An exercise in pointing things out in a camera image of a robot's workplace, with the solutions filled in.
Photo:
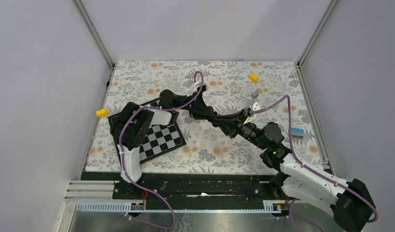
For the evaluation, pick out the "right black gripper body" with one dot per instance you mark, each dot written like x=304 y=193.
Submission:
x=247 y=129

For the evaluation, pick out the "black earbud charging case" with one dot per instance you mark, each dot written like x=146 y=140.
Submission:
x=212 y=118

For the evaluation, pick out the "small grey block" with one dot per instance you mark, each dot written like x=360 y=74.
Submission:
x=254 y=95

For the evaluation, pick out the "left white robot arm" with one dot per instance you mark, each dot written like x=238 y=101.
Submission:
x=131 y=127

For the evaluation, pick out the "yellow block left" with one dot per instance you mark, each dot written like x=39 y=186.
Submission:
x=101 y=112

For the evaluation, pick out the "yellow block far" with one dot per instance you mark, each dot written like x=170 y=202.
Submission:
x=253 y=77

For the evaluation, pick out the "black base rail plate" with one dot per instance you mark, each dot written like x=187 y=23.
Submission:
x=201 y=191

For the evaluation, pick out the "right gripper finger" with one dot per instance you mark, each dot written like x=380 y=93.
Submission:
x=239 y=116
x=228 y=125

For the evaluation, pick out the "yellow block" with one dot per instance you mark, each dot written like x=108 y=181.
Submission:
x=253 y=77
x=101 y=112

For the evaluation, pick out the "floral patterned table mat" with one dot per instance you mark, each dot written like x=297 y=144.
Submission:
x=207 y=149

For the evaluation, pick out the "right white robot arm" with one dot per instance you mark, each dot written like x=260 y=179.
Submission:
x=348 y=202

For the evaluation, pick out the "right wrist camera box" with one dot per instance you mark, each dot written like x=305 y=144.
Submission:
x=251 y=106

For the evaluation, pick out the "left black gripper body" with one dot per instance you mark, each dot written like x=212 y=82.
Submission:
x=190 y=107

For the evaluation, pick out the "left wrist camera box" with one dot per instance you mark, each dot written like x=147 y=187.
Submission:
x=198 y=85

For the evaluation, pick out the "blue white eraser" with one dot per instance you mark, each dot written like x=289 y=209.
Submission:
x=297 y=132

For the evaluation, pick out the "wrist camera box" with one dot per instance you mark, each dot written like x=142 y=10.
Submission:
x=198 y=85
x=251 y=106

